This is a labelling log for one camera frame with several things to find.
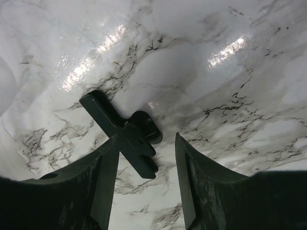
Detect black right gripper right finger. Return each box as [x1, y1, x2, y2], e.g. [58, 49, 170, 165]
[175, 135, 307, 230]

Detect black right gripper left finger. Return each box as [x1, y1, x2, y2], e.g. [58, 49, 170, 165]
[0, 137, 119, 230]

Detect black bag clip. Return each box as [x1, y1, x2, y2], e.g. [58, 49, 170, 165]
[79, 90, 163, 179]

